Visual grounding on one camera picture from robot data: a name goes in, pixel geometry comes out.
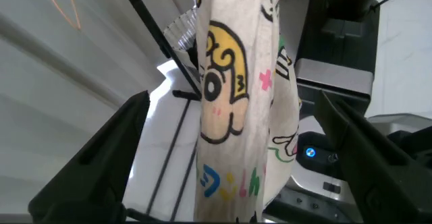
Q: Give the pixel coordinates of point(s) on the white curtain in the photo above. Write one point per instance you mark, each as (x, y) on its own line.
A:
(50, 82)

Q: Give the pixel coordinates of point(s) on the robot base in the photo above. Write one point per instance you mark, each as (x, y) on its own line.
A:
(337, 48)

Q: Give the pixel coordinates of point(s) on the cream printed garment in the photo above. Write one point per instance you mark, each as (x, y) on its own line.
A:
(233, 170)

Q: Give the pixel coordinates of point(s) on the black clothes rack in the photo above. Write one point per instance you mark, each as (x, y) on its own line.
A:
(158, 35)

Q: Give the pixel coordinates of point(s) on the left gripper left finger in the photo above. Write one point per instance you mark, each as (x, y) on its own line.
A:
(101, 170)

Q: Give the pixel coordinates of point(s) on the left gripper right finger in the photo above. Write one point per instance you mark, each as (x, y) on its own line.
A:
(378, 170)

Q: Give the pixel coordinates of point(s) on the white laundry basket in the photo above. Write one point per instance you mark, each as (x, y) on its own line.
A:
(184, 31)

